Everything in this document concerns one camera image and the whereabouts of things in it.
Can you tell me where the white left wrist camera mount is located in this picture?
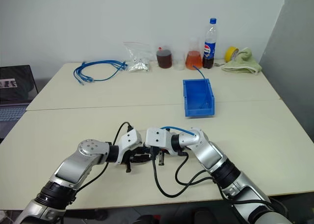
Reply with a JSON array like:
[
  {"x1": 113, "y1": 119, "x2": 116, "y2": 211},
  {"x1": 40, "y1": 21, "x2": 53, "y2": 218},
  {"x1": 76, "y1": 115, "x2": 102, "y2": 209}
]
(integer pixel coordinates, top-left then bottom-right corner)
[{"x1": 114, "y1": 129, "x2": 143, "y2": 166}]

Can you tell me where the blue plastic bin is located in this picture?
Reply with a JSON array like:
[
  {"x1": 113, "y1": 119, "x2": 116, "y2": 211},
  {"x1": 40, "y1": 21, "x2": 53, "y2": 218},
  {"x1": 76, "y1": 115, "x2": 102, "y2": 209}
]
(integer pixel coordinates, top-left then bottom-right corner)
[{"x1": 182, "y1": 78, "x2": 216, "y2": 119}]

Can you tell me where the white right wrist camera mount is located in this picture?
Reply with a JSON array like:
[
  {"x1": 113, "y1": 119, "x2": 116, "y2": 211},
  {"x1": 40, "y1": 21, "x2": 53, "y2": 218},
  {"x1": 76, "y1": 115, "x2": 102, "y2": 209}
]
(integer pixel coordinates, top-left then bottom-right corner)
[{"x1": 144, "y1": 127, "x2": 177, "y2": 157}]

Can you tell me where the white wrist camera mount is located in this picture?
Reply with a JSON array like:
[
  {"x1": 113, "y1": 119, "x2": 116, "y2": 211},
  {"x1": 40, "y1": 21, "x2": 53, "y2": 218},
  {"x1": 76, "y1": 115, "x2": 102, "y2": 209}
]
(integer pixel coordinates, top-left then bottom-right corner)
[
  {"x1": 114, "y1": 129, "x2": 143, "y2": 166},
  {"x1": 144, "y1": 127, "x2": 177, "y2": 157}
]

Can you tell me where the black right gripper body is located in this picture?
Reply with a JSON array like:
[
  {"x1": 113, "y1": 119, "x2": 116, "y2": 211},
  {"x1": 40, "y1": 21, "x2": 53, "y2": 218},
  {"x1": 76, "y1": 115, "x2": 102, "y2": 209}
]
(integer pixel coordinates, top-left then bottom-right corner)
[{"x1": 148, "y1": 147, "x2": 172, "y2": 158}]

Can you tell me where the beaker of dark red liquid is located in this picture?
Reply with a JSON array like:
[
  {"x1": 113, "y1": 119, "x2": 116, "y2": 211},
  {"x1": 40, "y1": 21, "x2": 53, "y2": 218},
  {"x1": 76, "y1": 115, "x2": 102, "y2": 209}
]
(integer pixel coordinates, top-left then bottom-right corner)
[{"x1": 156, "y1": 46, "x2": 173, "y2": 69}]

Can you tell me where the small clear empty beaker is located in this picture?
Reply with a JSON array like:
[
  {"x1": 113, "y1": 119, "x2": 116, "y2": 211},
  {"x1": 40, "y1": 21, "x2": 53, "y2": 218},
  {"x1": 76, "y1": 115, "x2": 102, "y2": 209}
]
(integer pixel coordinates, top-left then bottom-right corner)
[{"x1": 174, "y1": 53, "x2": 185, "y2": 71}]

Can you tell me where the yellow tape roll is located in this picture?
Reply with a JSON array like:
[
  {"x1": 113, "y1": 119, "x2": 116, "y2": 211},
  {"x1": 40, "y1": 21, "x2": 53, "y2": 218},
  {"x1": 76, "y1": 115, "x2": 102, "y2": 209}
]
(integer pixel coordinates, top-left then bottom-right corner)
[{"x1": 225, "y1": 46, "x2": 239, "y2": 63}]

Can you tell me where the flask of orange liquid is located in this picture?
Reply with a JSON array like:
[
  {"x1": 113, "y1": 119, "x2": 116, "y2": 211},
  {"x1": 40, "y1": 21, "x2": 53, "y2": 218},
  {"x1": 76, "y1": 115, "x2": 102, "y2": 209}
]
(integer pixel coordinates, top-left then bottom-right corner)
[{"x1": 185, "y1": 37, "x2": 204, "y2": 71}]

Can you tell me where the blue Ethernet cable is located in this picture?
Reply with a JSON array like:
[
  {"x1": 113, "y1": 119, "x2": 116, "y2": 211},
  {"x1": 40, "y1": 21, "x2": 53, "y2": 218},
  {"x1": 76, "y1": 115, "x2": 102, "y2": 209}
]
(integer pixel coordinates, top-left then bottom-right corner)
[{"x1": 160, "y1": 125, "x2": 197, "y2": 138}]

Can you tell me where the thin blue cable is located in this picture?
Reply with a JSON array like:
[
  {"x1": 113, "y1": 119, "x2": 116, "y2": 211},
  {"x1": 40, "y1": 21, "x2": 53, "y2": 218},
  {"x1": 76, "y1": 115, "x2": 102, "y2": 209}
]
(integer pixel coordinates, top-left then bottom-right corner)
[{"x1": 192, "y1": 65, "x2": 212, "y2": 110}]

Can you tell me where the grey laptop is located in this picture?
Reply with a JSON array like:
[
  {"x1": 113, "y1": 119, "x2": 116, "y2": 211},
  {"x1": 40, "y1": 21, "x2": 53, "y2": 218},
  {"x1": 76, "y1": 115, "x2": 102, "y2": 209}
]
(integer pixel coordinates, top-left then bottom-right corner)
[{"x1": 0, "y1": 64, "x2": 39, "y2": 139}]

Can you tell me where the clutter with white wires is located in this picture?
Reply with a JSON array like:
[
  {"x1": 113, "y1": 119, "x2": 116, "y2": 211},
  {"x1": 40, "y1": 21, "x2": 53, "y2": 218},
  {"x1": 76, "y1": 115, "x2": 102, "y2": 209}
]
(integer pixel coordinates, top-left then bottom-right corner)
[{"x1": 0, "y1": 210, "x2": 14, "y2": 224}]

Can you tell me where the dark rounded shape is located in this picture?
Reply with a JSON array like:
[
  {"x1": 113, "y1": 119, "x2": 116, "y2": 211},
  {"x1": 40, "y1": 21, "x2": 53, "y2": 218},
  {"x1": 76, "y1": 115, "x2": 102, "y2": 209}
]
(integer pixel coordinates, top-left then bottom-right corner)
[{"x1": 133, "y1": 214, "x2": 158, "y2": 224}]

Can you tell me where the clear zip bag of connectors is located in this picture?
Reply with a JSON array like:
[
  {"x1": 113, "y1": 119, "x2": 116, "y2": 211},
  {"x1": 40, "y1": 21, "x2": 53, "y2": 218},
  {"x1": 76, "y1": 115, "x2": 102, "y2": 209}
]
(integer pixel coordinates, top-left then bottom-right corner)
[{"x1": 123, "y1": 41, "x2": 151, "y2": 73}]

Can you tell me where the cola bottle with blue cap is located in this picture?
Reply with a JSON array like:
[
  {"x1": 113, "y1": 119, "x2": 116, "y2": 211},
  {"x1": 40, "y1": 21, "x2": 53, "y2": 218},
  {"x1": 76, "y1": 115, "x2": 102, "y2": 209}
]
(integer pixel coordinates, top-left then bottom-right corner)
[{"x1": 202, "y1": 18, "x2": 218, "y2": 70}]

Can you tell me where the light green towel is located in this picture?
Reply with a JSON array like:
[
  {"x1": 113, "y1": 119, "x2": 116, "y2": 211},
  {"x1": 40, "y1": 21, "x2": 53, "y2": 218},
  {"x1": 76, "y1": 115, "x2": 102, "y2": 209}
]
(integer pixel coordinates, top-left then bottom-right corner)
[{"x1": 221, "y1": 47, "x2": 263, "y2": 76}]

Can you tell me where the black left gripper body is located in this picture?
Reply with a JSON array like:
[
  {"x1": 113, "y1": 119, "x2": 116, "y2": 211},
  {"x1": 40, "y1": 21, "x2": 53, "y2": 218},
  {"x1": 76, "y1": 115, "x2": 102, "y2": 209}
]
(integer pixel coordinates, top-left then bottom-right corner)
[{"x1": 122, "y1": 145, "x2": 146, "y2": 164}]

